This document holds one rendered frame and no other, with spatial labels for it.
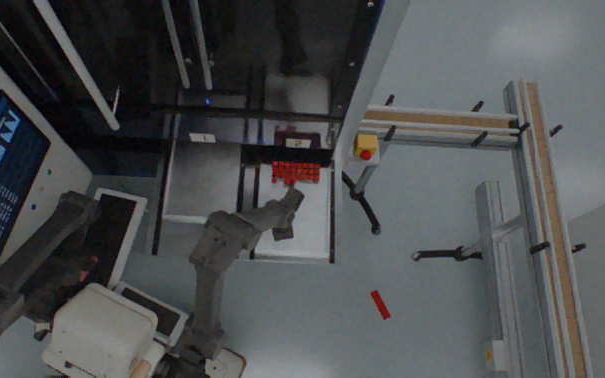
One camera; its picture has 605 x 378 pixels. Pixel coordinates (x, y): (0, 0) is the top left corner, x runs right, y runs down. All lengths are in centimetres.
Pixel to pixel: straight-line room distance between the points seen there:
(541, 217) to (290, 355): 136
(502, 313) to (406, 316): 61
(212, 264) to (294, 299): 162
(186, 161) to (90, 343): 85
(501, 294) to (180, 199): 141
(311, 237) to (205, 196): 42
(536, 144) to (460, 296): 104
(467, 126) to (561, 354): 87
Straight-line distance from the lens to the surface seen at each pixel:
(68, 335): 124
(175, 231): 174
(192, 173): 180
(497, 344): 221
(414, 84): 319
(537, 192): 200
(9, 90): 144
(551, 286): 191
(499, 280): 225
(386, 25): 117
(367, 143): 171
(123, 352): 119
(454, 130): 196
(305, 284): 257
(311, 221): 173
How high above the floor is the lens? 253
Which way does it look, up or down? 69 degrees down
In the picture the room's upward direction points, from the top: 10 degrees clockwise
